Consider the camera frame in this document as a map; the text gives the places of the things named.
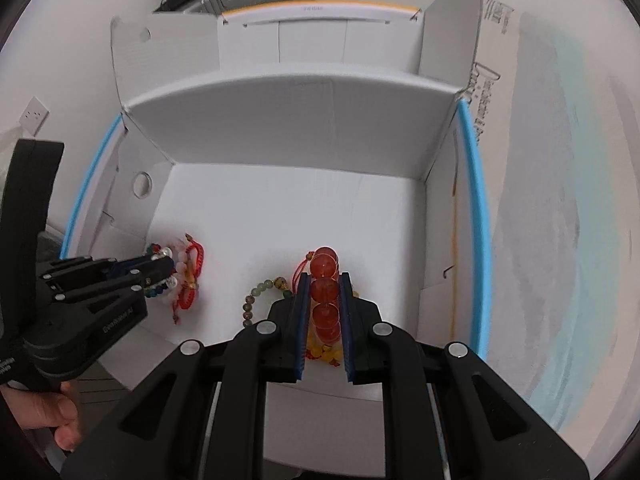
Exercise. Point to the printed striped cloth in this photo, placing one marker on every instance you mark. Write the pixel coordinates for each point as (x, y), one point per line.
(550, 160)

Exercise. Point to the yellow and blue cardboard box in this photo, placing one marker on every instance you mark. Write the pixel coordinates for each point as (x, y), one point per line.
(300, 210)

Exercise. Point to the white wall socket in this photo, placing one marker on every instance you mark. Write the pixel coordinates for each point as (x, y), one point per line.
(36, 115)

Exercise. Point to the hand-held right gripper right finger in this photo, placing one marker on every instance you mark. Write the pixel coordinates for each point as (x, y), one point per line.
(347, 320)

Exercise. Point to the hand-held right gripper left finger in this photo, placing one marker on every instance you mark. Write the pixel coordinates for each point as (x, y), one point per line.
(302, 320)

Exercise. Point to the person's left hand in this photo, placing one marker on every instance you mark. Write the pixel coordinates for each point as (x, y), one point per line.
(45, 410)

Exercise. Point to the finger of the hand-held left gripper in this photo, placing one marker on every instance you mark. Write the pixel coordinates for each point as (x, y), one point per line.
(100, 267)
(100, 294)

